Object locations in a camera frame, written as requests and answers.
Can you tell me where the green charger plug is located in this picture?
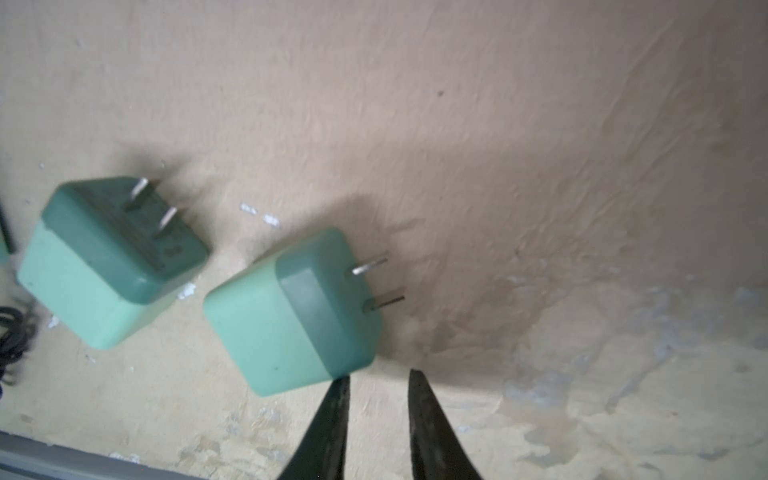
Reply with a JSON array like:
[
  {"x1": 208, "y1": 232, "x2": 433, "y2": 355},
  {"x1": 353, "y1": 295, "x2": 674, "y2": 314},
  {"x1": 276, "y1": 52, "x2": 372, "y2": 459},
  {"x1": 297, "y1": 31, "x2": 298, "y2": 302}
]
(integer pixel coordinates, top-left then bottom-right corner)
[
  {"x1": 203, "y1": 227, "x2": 389, "y2": 397},
  {"x1": 17, "y1": 176, "x2": 209, "y2": 349}
]

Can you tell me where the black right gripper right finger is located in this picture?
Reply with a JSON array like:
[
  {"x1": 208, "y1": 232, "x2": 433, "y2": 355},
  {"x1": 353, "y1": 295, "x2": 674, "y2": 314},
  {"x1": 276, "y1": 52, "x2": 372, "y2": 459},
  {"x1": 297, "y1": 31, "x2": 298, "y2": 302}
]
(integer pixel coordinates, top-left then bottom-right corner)
[{"x1": 408, "y1": 369, "x2": 481, "y2": 480}]

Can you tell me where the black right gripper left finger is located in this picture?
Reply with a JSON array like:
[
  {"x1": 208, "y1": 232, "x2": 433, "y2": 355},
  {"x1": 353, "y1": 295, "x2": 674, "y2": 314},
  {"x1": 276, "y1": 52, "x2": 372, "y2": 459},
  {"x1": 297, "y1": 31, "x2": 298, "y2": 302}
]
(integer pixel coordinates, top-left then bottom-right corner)
[{"x1": 279, "y1": 376, "x2": 350, "y2": 480}]

